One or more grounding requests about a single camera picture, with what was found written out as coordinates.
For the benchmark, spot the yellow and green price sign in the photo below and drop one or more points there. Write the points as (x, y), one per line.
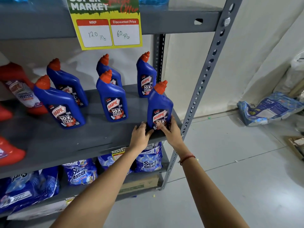
(95, 11)

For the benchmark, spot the group of blue cleaner bottles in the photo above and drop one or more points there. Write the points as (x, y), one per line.
(114, 104)

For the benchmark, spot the person's left thumb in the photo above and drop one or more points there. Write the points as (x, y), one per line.
(150, 134)

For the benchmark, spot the person's right hand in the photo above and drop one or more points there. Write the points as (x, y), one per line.
(173, 137)

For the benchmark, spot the large blue detergent packet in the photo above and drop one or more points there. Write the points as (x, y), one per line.
(26, 189)

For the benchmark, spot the small yellow shelf sign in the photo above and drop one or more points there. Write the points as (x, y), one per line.
(118, 153)

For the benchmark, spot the grey metal shelf rack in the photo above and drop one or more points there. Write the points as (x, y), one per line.
(209, 61)

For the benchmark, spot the crumpled blue plastic package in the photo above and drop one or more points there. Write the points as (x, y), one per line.
(268, 109)

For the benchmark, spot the person's right forearm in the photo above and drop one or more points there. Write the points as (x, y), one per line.
(206, 192)

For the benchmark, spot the flat brown cardboard piece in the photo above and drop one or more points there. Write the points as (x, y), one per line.
(296, 146)

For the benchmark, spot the white plastic bag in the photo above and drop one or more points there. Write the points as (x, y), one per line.
(294, 73)

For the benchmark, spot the red cleaner bottle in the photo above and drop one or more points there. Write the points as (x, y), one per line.
(9, 151)
(4, 113)
(14, 75)

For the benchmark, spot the person's left hand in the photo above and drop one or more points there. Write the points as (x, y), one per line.
(139, 138)

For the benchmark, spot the person's left forearm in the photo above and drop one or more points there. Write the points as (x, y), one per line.
(102, 187)

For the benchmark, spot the person's right thumb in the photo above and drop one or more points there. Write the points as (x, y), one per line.
(162, 128)

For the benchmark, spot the blue red-capped cleaner bottle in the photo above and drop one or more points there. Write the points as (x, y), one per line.
(161, 104)

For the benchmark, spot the brown cardboard box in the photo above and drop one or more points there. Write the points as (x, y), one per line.
(140, 184)

